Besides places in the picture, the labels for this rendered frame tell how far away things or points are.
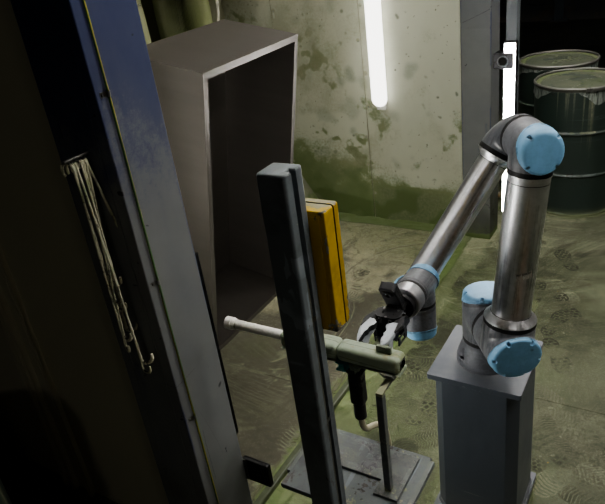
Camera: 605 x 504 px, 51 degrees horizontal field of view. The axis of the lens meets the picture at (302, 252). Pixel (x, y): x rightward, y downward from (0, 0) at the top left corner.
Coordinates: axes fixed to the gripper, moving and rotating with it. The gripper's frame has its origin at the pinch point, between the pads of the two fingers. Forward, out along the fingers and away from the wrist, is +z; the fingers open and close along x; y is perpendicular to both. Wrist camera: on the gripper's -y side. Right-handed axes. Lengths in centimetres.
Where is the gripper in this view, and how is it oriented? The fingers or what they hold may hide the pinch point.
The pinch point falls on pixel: (370, 339)
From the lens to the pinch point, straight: 157.0
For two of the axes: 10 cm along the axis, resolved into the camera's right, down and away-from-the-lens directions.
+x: -8.5, -1.3, 5.0
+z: -5.0, 4.5, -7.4
